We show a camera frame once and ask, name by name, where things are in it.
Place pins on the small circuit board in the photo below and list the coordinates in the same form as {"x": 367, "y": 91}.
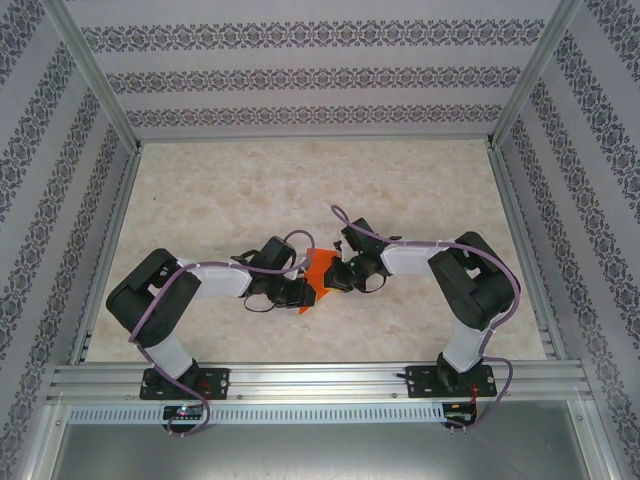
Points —
{"x": 457, "y": 410}
{"x": 182, "y": 411}

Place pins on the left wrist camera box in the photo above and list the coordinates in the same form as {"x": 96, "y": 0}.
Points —
{"x": 272, "y": 252}

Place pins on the aluminium frame post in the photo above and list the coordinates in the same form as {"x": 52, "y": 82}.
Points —
{"x": 90, "y": 65}
{"x": 537, "y": 65}

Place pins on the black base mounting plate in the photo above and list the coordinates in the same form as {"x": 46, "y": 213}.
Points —
{"x": 422, "y": 382}
{"x": 220, "y": 382}

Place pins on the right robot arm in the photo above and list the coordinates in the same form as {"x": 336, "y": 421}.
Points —
{"x": 475, "y": 290}

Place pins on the orange paper sheet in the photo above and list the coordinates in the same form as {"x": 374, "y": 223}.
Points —
{"x": 316, "y": 270}

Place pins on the aluminium frame beam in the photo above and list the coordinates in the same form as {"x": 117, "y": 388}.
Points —
{"x": 47, "y": 440}
{"x": 595, "y": 440}

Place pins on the aluminium table side rail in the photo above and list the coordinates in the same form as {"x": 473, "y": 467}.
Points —
{"x": 517, "y": 225}
{"x": 114, "y": 225}

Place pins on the thin aluminium wall beam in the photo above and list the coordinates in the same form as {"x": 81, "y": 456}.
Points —
{"x": 315, "y": 137}

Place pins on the aluminium mounting rail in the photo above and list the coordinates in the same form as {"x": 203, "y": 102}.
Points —
{"x": 320, "y": 380}

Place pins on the grey metal sheet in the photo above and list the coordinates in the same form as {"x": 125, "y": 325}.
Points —
{"x": 320, "y": 450}

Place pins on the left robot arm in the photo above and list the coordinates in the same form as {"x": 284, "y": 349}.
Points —
{"x": 150, "y": 295}

